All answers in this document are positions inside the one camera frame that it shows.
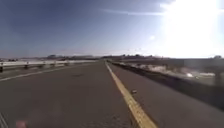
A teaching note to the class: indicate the yellow painted line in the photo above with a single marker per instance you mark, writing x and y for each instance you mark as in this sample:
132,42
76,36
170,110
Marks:
128,100

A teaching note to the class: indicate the grey asphalt road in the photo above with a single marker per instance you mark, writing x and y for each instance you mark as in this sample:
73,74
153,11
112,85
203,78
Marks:
76,96

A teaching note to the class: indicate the dry scrub ground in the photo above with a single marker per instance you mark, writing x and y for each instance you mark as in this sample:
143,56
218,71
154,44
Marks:
180,66

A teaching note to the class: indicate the white roadside guardrail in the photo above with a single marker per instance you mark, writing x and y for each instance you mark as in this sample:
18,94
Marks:
40,62

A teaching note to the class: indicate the low concrete roadside wall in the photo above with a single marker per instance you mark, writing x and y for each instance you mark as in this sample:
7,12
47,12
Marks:
173,81

